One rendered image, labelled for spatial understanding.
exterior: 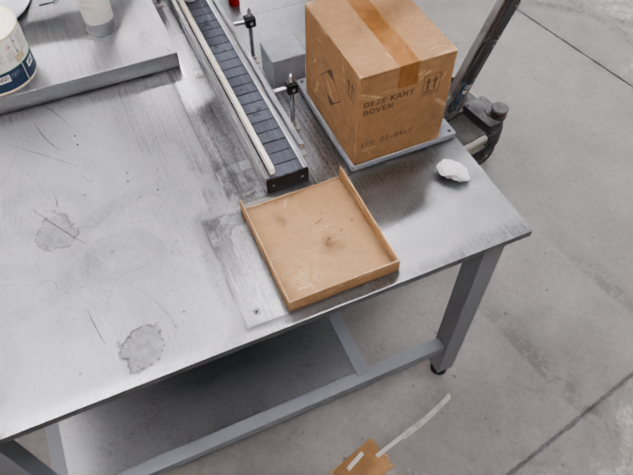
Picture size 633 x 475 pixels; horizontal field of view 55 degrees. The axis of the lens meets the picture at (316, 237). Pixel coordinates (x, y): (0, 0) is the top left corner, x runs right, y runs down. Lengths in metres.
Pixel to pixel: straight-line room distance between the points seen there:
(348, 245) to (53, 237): 0.68
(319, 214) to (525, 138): 1.67
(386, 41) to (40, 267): 0.91
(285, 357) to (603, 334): 1.16
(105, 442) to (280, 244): 0.84
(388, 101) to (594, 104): 1.94
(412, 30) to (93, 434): 1.39
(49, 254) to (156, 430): 0.65
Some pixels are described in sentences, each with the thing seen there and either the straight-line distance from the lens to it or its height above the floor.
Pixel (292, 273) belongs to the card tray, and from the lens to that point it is 1.32.
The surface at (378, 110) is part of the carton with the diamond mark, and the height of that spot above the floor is 1.01.
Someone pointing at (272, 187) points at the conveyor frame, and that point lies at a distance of 1.46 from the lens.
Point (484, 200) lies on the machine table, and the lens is 1.51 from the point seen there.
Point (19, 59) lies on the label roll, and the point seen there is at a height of 0.95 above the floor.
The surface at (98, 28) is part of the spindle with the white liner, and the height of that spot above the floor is 0.90.
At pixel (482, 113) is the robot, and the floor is 0.28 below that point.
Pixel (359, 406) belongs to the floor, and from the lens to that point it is 2.08.
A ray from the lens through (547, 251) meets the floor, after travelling 2.54.
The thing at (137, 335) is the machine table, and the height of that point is 0.83.
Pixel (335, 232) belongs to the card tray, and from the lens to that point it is 1.39.
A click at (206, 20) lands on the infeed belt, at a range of 1.93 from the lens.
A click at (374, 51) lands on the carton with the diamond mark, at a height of 1.12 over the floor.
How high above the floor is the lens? 1.95
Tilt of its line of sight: 54 degrees down
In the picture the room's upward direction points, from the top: straight up
